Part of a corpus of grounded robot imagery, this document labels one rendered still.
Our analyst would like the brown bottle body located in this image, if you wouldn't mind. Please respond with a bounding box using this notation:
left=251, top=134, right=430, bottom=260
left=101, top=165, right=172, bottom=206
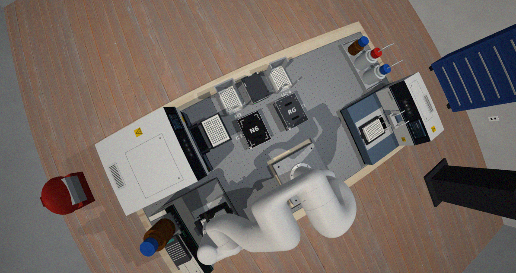
left=348, top=40, right=364, bottom=56

